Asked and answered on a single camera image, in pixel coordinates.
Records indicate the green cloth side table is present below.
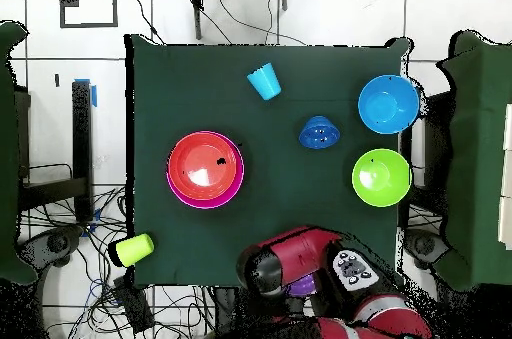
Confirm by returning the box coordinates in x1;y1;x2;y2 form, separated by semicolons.
0;20;39;286
431;30;512;292

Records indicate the light blue cup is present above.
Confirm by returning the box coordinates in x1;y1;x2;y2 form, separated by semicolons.
246;61;282;102

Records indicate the black power strip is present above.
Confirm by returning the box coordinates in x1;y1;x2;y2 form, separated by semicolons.
113;276;156;334

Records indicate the tangle of cables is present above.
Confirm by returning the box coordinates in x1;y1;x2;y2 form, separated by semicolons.
19;186;217;339

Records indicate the light blue bowl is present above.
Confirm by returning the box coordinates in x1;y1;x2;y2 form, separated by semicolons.
357;74;421;135

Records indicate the pink bowl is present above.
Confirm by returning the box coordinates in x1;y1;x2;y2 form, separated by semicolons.
166;130;246;210

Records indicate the purple bowl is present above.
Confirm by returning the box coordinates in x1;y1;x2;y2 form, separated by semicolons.
286;273;318;299

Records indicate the dark green table cloth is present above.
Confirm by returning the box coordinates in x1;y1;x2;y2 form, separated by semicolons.
124;33;413;289

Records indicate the black grey floor device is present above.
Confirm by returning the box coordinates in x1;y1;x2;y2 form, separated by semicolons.
17;226;83;272
403;228;451;270

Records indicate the lime green cup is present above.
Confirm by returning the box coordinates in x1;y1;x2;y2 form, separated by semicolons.
114;233;156;268

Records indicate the lime green bowl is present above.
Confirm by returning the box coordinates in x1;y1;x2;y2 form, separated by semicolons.
351;148;413;208

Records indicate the black tripod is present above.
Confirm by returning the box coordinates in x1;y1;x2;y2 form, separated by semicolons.
179;0;289;41

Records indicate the large orange bowl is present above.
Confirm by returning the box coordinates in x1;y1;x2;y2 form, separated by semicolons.
167;132;239;201

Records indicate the black metal frame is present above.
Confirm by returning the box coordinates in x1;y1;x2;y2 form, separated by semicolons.
17;79;97;224

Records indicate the small dark blue bowl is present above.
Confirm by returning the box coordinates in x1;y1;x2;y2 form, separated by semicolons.
298;115;342;150

